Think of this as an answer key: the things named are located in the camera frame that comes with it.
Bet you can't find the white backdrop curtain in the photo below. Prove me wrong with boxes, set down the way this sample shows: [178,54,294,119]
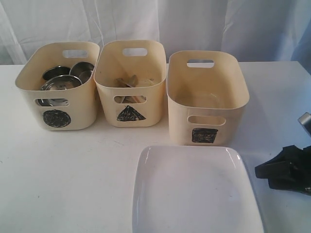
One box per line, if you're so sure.
[0,0,311,69]

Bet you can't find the white rectangular plate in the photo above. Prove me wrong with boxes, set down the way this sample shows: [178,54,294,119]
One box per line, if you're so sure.
[132,146,264,233]

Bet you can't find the steel mug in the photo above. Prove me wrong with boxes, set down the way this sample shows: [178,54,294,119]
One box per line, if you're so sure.
[69,62,95,84]
[42,66,70,81]

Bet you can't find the stainless steel bowl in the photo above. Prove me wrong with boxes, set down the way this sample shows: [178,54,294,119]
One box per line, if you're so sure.
[36,74,82,106]

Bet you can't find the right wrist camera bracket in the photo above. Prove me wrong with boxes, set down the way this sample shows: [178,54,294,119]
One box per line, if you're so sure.
[298,112,311,136]

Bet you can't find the cream bin with square mark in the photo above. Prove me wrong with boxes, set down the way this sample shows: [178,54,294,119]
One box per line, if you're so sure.
[166,50,250,146]

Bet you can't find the wooden chopstick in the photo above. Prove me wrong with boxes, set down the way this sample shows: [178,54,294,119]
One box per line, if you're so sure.
[124,96,145,104]
[116,78,132,88]

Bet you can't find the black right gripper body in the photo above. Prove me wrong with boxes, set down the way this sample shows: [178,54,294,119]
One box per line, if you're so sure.
[296,148,311,196]

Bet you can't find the cream bin with triangle mark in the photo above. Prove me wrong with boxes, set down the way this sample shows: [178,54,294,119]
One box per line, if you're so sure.
[93,40,166,127]

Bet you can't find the steel table knife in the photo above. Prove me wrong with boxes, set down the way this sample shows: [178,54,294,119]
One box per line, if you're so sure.
[121,75,138,103]

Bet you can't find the cream bin with circle mark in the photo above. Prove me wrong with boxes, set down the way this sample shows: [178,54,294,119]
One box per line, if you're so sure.
[15,42,100,131]

